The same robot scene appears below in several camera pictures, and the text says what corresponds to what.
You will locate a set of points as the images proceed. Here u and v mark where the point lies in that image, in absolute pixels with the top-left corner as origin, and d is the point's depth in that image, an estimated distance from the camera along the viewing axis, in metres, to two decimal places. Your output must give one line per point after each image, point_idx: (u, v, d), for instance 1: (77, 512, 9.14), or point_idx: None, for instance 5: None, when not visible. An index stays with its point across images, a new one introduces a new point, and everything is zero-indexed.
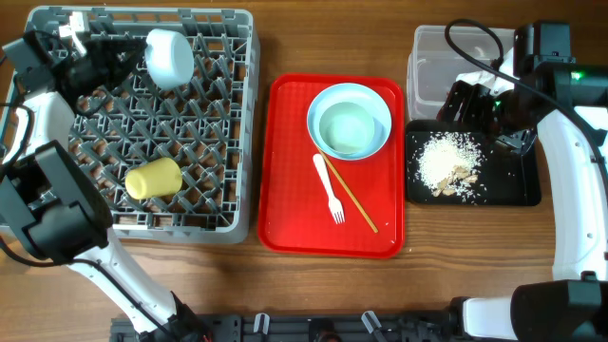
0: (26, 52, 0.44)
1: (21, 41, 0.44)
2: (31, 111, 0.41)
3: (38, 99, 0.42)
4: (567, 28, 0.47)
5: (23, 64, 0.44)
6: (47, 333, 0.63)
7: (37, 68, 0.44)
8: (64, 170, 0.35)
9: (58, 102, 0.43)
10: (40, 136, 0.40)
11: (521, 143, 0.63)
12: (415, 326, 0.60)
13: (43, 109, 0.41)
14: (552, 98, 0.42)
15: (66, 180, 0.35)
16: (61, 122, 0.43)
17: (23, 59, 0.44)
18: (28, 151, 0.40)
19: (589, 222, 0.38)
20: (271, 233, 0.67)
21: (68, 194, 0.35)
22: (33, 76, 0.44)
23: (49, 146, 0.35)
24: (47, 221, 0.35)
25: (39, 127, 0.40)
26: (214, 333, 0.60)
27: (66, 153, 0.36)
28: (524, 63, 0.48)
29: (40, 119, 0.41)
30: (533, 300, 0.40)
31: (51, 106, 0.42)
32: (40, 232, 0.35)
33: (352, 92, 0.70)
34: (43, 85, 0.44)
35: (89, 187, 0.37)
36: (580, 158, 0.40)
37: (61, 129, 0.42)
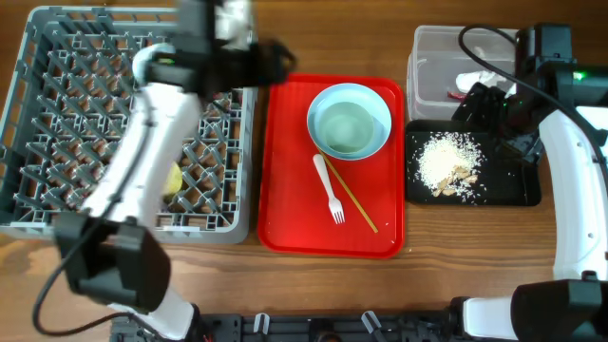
0: (196, 12, 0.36)
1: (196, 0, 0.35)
2: (150, 125, 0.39)
3: (165, 104, 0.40)
4: (567, 30, 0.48)
5: (189, 23, 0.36)
6: (47, 334, 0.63)
7: (196, 37, 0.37)
8: (137, 263, 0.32)
9: (186, 109, 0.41)
10: (140, 187, 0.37)
11: (523, 147, 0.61)
12: (414, 326, 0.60)
13: (162, 128, 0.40)
14: (555, 98, 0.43)
15: (134, 273, 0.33)
16: (174, 143, 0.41)
17: (187, 20, 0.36)
18: (124, 194, 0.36)
19: (590, 222, 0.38)
20: (271, 233, 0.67)
21: (133, 281, 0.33)
22: (184, 66, 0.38)
23: (135, 237, 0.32)
24: (101, 283, 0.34)
25: (145, 164, 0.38)
26: (214, 334, 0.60)
27: (147, 240, 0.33)
28: (526, 65, 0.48)
29: (155, 143, 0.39)
30: (532, 301, 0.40)
31: (168, 129, 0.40)
32: (88, 287, 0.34)
33: (353, 92, 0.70)
34: (189, 73, 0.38)
35: (155, 269, 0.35)
36: (581, 158, 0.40)
37: (166, 162, 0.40)
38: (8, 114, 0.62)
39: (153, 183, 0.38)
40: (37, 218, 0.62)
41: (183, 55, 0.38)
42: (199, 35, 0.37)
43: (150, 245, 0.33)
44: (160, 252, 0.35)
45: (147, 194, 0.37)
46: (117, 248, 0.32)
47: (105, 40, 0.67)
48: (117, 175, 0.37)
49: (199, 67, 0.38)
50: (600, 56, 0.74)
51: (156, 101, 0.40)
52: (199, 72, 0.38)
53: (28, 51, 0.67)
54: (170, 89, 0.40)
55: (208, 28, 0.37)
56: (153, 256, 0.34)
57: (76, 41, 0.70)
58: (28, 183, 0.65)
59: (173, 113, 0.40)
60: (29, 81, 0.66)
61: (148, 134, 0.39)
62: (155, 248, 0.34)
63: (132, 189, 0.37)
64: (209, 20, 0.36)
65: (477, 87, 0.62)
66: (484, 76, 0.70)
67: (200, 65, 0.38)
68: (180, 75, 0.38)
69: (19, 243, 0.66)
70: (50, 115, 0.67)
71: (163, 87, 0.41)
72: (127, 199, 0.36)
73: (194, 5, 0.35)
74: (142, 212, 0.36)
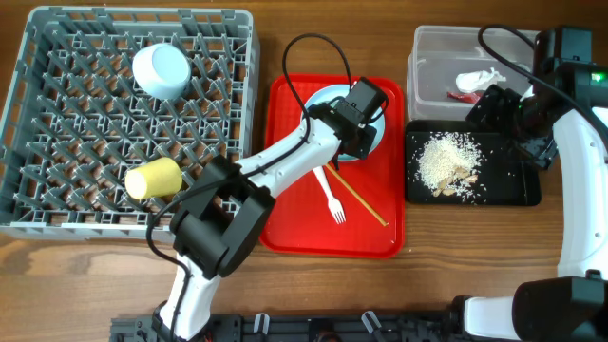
0: (369, 94, 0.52)
1: (374, 93, 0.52)
2: (304, 142, 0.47)
3: (324, 136, 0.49)
4: (588, 34, 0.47)
5: (354, 97, 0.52)
6: (47, 333, 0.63)
7: (358, 110, 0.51)
8: (251, 223, 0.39)
9: (329, 148, 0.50)
10: (280, 174, 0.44)
11: (535, 151, 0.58)
12: (415, 326, 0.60)
13: (312, 148, 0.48)
14: (572, 98, 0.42)
15: (242, 229, 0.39)
16: (308, 164, 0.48)
17: (358, 95, 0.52)
18: (270, 172, 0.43)
19: (598, 222, 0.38)
20: (270, 232, 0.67)
21: (235, 237, 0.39)
22: (338, 125, 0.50)
23: (262, 204, 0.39)
24: (204, 226, 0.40)
25: (292, 162, 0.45)
26: (214, 334, 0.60)
27: (267, 215, 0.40)
28: (544, 65, 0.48)
29: (304, 156, 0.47)
30: (533, 298, 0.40)
31: (313, 152, 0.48)
32: (192, 225, 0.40)
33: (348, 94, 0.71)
34: (340, 125, 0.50)
35: (248, 241, 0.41)
36: (594, 158, 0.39)
37: (296, 175, 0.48)
38: (8, 114, 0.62)
39: (284, 182, 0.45)
40: (37, 218, 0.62)
41: (342, 117, 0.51)
42: (362, 109, 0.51)
43: (263, 218, 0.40)
44: (256, 232, 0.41)
45: (282, 181, 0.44)
46: (245, 202, 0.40)
47: (104, 40, 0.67)
48: (270, 157, 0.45)
49: (346, 131, 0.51)
50: (601, 56, 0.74)
51: (315, 131, 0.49)
52: (340, 135, 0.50)
53: (28, 50, 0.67)
54: (328, 126, 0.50)
55: (370, 105, 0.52)
56: (257, 228, 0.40)
57: (76, 41, 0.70)
58: (28, 183, 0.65)
59: (323, 142, 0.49)
60: (29, 81, 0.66)
61: (302, 146, 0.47)
62: (260, 224, 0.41)
63: (275, 173, 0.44)
64: (373, 104, 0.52)
65: (491, 90, 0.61)
66: (484, 76, 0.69)
67: (351, 126, 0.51)
68: (331, 130, 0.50)
69: (18, 244, 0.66)
70: (50, 115, 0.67)
71: (323, 123, 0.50)
72: (267, 173, 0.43)
73: (372, 90, 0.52)
74: (275, 189, 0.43)
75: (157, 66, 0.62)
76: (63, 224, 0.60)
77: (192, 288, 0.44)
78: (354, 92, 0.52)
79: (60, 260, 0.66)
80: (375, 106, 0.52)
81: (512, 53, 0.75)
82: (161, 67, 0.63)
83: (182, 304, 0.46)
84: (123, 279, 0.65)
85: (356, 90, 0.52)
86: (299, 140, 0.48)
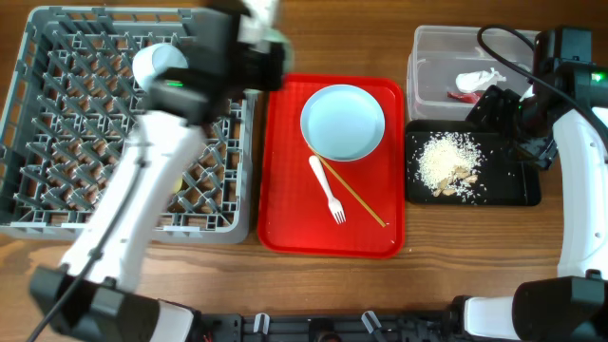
0: (217, 25, 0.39)
1: (217, 19, 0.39)
2: (140, 167, 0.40)
3: (169, 140, 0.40)
4: (588, 35, 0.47)
5: (209, 36, 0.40)
6: (47, 333, 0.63)
7: (213, 54, 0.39)
8: (114, 324, 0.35)
9: (183, 150, 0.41)
10: (124, 240, 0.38)
11: (536, 151, 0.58)
12: (414, 326, 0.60)
13: (155, 169, 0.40)
14: (572, 98, 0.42)
15: (112, 327, 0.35)
16: (168, 181, 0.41)
17: (204, 34, 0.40)
18: (113, 239, 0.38)
19: (598, 222, 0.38)
20: (270, 232, 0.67)
21: (116, 332, 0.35)
22: (192, 87, 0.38)
23: (110, 305, 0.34)
24: (83, 330, 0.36)
25: (133, 208, 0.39)
26: (214, 333, 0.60)
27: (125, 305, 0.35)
28: (544, 65, 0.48)
29: (147, 185, 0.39)
30: (532, 298, 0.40)
31: (157, 179, 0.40)
32: (72, 334, 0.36)
33: (347, 95, 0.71)
34: (203, 83, 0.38)
35: (138, 322, 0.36)
36: (594, 159, 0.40)
37: (163, 199, 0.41)
38: (8, 114, 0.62)
39: (141, 238, 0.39)
40: (37, 218, 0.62)
41: (194, 77, 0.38)
42: (218, 50, 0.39)
43: (128, 304, 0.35)
44: (141, 306, 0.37)
45: (134, 242, 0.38)
46: (96, 307, 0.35)
47: (104, 40, 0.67)
48: (113, 208, 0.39)
49: (209, 90, 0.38)
50: (601, 56, 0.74)
51: (151, 138, 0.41)
52: (213, 91, 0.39)
53: (28, 50, 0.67)
54: (166, 127, 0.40)
55: (227, 43, 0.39)
56: (132, 311, 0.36)
57: (76, 41, 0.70)
58: (28, 183, 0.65)
59: (165, 153, 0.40)
60: (29, 81, 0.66)
61: (139, 177, 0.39)
62: (134, 305, 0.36)
63: (114, 243, 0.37)
64: (227, 37, 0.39)
65: (491, 91, 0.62)
66: (484, 75, 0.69)
67: (214, 81, 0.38)
68: (192, 98, 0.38)
69: (18, 243, 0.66)
70: (50, 115, 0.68)
71: (160, 114, 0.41)
72: (106, 256, 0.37)
73: (221, 18, 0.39)
74: (129, 257, 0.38)
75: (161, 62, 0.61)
76: (63, 224, 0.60)
77: None
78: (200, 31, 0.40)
79: (60, 259, 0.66)
80: (235, 39, 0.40)
81: (512, 53, 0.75)
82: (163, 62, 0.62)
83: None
84: None
85: (202, 28, 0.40)
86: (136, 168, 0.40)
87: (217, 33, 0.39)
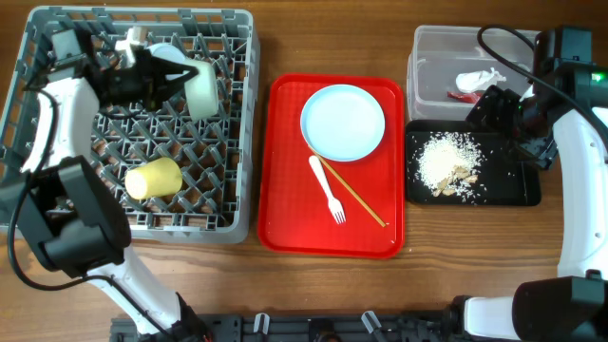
0: (68, 37, 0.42)
1: (71, 32, 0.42)
2: (56, 103, 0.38)
3: (63, 86, 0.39)
4: (588, 35, 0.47)
5: (65, 48, 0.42)
6: (48, 333, 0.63)
7: (75, 55, 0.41)
8: (85, 186, 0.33)
9: (85, 91, 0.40)
10: (65, 142, 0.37)
11: (536, 151, 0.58)
12: (414, 326, 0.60)
13: (68, 103, 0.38)
14: (572, 98, 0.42)
15: (85, 200, 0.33)
16: (84, 121, 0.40)
17: (65, 46, 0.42)
18: (52, 159, 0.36)
19: (598, 222, 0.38)
20: (270, 233, 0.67)
21: (89, 207, 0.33)
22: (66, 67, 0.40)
23: (74, 162, 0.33)
24: (65, 236, 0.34)
25: (62, 123, 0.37)
26: (214, 334, 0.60)
27: (91, 169, 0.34)
28: (545, 65, 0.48)
29: (66, 113, 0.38)
30: (532, 297, 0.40)
31: (73, 102, 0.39)
32: (55, 249, 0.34)
33: (344, 94, 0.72)
34: (70, 66, 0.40)
35: (112, 211, 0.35)
36: (594, 159, 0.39)
37: (85, 132, 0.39)
38: (8, 114, 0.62)
39: (79, 144, 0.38)
40: None
41: (63, 65, 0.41)
42: (79, 52, 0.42)
43: (95, 179, 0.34)
44: (109, 196, 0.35)
45: (75, 144, 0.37)
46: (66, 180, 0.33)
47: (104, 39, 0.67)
48: (41, 142, 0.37)
49: (80, 65, 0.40)
50: (601, 56, 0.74)
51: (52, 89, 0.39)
52: (83, 65, 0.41)
53: (28, 50, 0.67)
54: (66, 81, 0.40)
55: (85, 47, 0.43)
56: (102, 189, 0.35)
57: None
58: None
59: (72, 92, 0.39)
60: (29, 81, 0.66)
61: (56, 109, 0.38)
62: (99, 184, 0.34)
63: (58, 148, 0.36)
64: (81, 41, 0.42)
65: (490, 91, 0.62)
66: (484, 76, 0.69)
67: (83, 62, 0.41)
68: (66, 75, 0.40)
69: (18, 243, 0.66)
70: None
71: (56, 83, 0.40)
72: (58, 152, 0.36)
73: (67, 32, 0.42)
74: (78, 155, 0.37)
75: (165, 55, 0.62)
76: None
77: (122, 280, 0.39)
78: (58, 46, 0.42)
79: None
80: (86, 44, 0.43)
81: (512, 53, 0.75)
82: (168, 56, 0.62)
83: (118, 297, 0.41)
84: None
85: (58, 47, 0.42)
86: (49, 104, 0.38)
87: (73, 36, 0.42)
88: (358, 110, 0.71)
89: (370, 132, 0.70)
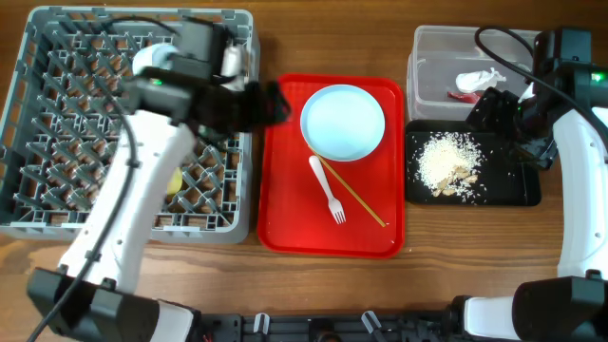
0: (203, 39, 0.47)
1: (204, 30, 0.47)
2: (134, 166, 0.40)
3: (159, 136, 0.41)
4: (588, 35, 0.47)
5: (190, 47, 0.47)
6: (47, 333, 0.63)
7: (199, 61, 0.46)
8: (112, 323, 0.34)
9: (178, 144, 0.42)
10: (119, 243, 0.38)
11: (538, 151, 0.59)
12: (415, 326, 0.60)
13: (147, 167, 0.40)
14: (571, 98, 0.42)
15: (113, 333, 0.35)
16: (162, 179, 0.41)
17: (190, 44, 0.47)
18: (103, 257, 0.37)
19: (598, 222, 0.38)
20: (271, 232, 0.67)
21: (112, 333, 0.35)
22: (177, 86, 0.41)
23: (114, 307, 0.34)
24: (83, 331, 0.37)
25: (125, 208, 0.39)
26: (214, 333, 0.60)
27: (127, 301, 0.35)
28: (544, 66, 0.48)
29: (140, 186, 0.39)
30: (532, 298, 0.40)
31: (145, 176, 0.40)
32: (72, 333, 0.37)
33: (344, 94, 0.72)
34: (178, 88, 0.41)
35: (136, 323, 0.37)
36: (595, 158, 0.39)
37: (152, 209, 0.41)
38: (8, 114, 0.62)
39: (135, 240, 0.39)
40: (37, 218, 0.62)
41: (180, 75, 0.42)
42: (201, 58, 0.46)
43: (127, 312, 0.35)
44: (142, 305, 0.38)
45: (127, 246, 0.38)
46: (95, 310, 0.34)
47: (104, 40, 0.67)
48: (95, 227, 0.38)
49: (197, 88, 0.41)
50: (601, 56, 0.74)
51: (140, 137, 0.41)
52: (197, 88, 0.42)
53: (28, 50, 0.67)
54: (157, 117, 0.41)
55: (212, 53, 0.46)
56: (130, 314, 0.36)
57: (76, 41, 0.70)
58: (28, 183, 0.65)
59: (160, 150, 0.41)
60: (29, 81, 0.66)
61: (131, 175, 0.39)
62: (133, 306, 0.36)
63: (111, 244, 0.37)
64: (212, 49, 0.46)
65: (489, 93, 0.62)
66: (484, 76, 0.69)
67: (197, 82, 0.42)
68: (176, 94, 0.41)
69: (18, 244, 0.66)
70: (50, 115, 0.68)
71: (149, 114, 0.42)
72: (104, 258, 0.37)
73: (204, 31, 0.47)
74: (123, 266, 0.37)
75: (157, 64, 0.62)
76: (63, 224, 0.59)
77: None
78: (183, 46, 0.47)
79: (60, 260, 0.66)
80: (217, 52, 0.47)
81: (512, 53, 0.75)
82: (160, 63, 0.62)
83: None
84: None
85: (186, 43, 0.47)
86: (128, 168, 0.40)
87: (203, 36, 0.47)
88: (358, 110, 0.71)
89: (370, 133, 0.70)
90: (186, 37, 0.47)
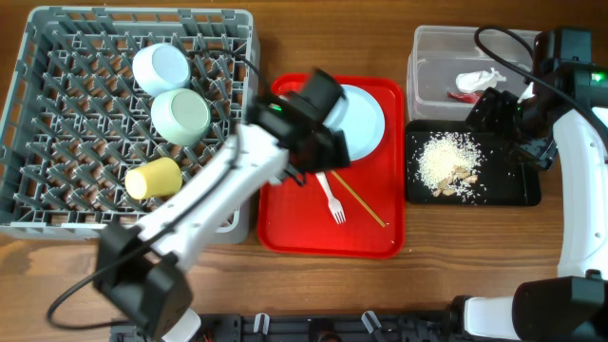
0: (326, 87, 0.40)
1: (323, 79, 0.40)
2: (233, 167, 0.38)
3: (258, 155, 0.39)
4: (588, 35, 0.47)
5: (309, 91, 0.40)
6: (48, 333, 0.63)
7: (312, 108, 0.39)
8: (159, 299, 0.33)
9: (270, 166, 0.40)
10: (196, 227, 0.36)
11: (537, 152, 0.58)
12: (415, 326, 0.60)
13: (243, 174, 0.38)
14: (571, 98, 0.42)
15: (150, 309, 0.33)
16: (249, 190, 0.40)
17: (314, 88, 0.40)
18: (177, 234, 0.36)
19: (598, 222, 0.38)
20: (270, 233, 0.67)
21: (147, 312, 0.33)
22: (288, 123, 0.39)
23: (170, 279, 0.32)
24: (121, 294, 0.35)
25: (213, 203, 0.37)
26: (214, 333, 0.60)
27: (180, 284, 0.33)
28: (544, 66, 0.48)
29: (233, 187, 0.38)
30: (532, 298, 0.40)
31: (242, 179, 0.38)
32: (110, 293, 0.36)
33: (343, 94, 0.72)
34: (282, 128, 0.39)
35: (172, 311, 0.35)
36: (594, 159, 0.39)
37: (226, 213, 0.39)
38: (8, 114, 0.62)
39: (205, 234, 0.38)
40: (37, 218, 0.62)
41: (292, 112, 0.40)
42: (314, 108, 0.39)
43: (175, 294, 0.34)
44: (184, 294, 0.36)
45: (199, 235, 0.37)
46: (150, 278, 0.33)
47: (104, 40, 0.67)
48: (180, 206, 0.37)
49: (294, 135, 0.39)
50: (601, 56, 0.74)
51: (248, 146, 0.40)
52: (298, 132, 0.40)
53: (28, 50, 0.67)
54: (263, 136, 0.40)
55: (325, 106, 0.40)
56: (174, 298, 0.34)
57: (76, 41, 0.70)
58: (28, 183, 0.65)
59: (259, 161, 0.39)
60: (29, 81, 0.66)
61: (227, 174, 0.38)
62: (180, 291, 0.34)
63: (187, 225, 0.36)
64: (331, 100, 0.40)
65: (488, 93, 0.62)
66: (484, 76, 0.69)
67: (302, 126, 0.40)
68: (279, 129, 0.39)
69: (18, 244, 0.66)
70: (50, 115, 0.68)
71: (258, 132, 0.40)
72: (179, 234, 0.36)
73: (328, 83, 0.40)
74: (186, 250, 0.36)
75: (161, 66, 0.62)
76: (63, 224, 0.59)
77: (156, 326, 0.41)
78: (310, 84, 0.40)
79: (60, 260, 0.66)
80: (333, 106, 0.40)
81: (512, 53, 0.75)
82: (164, 66, 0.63)
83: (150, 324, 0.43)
84: None
85: (311, 84, 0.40)
86: (226, 166, 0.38)
87: (328, 87, 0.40)
88: (359, 110, 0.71)
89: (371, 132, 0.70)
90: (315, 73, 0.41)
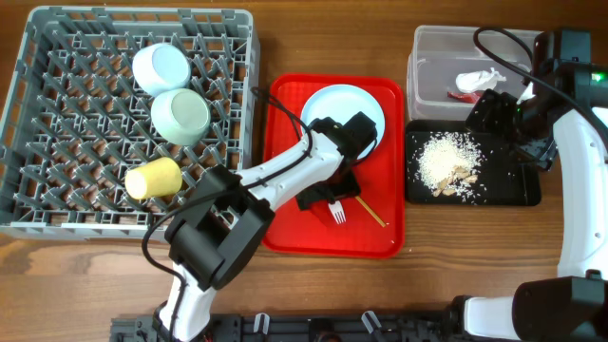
0: (368, 124, 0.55)
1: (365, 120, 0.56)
2: (306, 155, 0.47)
3: (326, 152, 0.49)
4: (587, 36, 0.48)
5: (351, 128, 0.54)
6: (48, 333, 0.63)
7: (357, 138, 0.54)
8: (248, 237, 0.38)
9: (329, 166, 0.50)
10: (280, 187, 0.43)
11: (537, 152, 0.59)
12: (415, 326, 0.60)
13: (314, 161, 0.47)
14: (571, 98, 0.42)
15: (234, 246, 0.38)
16: (311, 180, 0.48)
17: (356, 128, 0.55)
18: (267, 186, 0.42)
19: (598, 222, 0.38)
20: (270, 232, 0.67)
21: (231, 249, 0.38)
22: (346, 140, 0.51)
23: (263, 219, 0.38)
24: (200, 237, 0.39)
25: (293, 176, 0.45)
26: (214, 333, 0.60)
27: (264, 231, 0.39)
28: (544, 66, 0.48)
29: (306, 170, 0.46)
30: (532, 298, 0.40)
31: (314, 164, 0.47)
32: (188, 234, 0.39)
33: (343, 94, 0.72)
34: (341, 143, 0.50)
35: (239, 260, 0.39)
36: (595, 159, 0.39)
37: (293, 192, 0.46)
38: (8, 114, 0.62)
39: (281, 199, 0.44)
40: (37, 218, 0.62)
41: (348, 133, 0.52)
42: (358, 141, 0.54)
43: (256, 238, 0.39)
44: (251, 249, 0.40)
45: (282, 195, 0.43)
46: (243, 217, 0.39)
47: (104, 40, 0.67)
48: (270, 170, 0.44)
49: (350, 150, 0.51)
50: (600, 56, 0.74)
51: (318, 144, 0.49)
52: (351, 148, 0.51)
53: (28, 50, 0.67)
54: (329, 142, 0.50)
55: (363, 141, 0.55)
56: (252, 244, 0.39)
57: (76, 41, 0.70)
58: (28, 183, 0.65)
59: (326, 157, 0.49)
60: (29, 81, 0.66)
61: (304, 158, 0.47)
62: (256, 239, 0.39)
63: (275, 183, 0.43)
64: (366, 134, 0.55)
65: (487, 95, 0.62)
66: (484, 76, 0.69)
67: (353, 144, 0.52)
68: (338, 143, 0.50)
69: (18, 244, 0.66)
70: (50, 115, 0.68)
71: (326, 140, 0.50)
72: (269, 186, 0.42)
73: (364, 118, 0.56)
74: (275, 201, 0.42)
75: (161, 66, 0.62)
76: (63, 224, 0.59)
77: (187, 295, 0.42)
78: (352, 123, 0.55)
79: (60, 260, 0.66)
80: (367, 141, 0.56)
81: (512, 53, 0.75)
82: (164, 65, 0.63)
83: (180, 312, 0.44)
84: (124, 279, 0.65)
85: (353, 124, 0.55)
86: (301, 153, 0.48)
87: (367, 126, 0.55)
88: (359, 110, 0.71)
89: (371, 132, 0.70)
90: (364, 119, 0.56)
